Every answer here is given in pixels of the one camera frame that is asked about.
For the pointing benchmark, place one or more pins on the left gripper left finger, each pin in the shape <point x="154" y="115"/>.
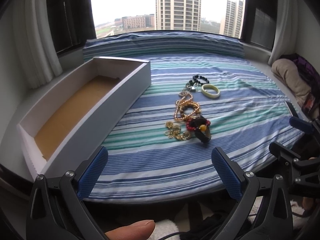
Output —
<point x="89" y="172"/>

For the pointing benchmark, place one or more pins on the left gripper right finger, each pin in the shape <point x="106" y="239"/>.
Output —
<point x="229" y="172"/>

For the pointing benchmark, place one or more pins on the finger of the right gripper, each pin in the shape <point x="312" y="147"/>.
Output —
<point x="283" y="154"/>
<point x="302" y="125"/>

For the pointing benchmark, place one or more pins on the pale green jade bangle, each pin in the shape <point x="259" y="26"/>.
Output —
<point x="210" y="91"/>

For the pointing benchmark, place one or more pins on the person's right hand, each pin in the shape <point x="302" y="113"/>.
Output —
<point x="308" y="203"/>

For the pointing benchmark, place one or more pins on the person's left hand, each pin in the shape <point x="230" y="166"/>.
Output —
<point x="140" y="230"/>

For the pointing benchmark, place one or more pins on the purple patterned cloth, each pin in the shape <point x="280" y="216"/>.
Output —
<point x="308" y="73"/>

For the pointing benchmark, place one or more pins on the beige folded blanket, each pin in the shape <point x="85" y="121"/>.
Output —
<point x="287" y="72"/>

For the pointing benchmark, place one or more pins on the white cardboard box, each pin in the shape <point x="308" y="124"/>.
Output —
<point x="72" y="118"/>

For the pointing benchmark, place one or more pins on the white right curtain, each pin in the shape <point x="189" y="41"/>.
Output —
<point x="286" y="29"/>

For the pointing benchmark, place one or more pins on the white curtain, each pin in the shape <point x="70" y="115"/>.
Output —
<point x="34" y="42"/>
<point x="286" y="29"/>

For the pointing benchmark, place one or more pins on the blue striped bed sheet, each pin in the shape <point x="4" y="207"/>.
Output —
<point x="153" y="155"/>

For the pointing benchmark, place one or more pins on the white left curtain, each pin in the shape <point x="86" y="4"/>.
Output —
<point x="34" y="42"/>

